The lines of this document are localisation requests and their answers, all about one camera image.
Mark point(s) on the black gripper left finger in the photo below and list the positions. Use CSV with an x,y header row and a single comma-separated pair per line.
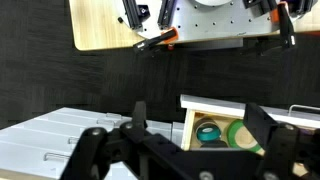
x,y
156,160

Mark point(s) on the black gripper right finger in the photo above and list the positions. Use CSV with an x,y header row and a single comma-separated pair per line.
x,y
286,153

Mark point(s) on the orange black bar clamp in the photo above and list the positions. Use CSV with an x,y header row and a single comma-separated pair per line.
x,y
286,23
156,39

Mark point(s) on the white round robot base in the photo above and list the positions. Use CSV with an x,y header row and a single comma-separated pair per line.
x,y
213,2

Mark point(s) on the wooden drawer with white front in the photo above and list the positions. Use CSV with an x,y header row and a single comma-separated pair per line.
x,y
213,104

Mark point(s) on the black aluminium extrusion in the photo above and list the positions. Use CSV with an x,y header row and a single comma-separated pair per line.
x,y
133,13
166,13
260,6
301,6

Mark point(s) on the grey drawer cabinet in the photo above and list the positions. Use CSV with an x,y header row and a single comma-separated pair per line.
x,y
40,133

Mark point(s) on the wooden counter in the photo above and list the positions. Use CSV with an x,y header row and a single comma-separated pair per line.
x,y
20,176

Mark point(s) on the large green tape roll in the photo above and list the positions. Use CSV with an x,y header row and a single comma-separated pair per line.
x,y
233,136

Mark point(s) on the light wooden table board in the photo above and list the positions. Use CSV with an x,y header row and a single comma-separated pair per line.
x,y
93,26

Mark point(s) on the silver robot mounting plate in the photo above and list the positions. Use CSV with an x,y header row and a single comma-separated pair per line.
x,y
213,23

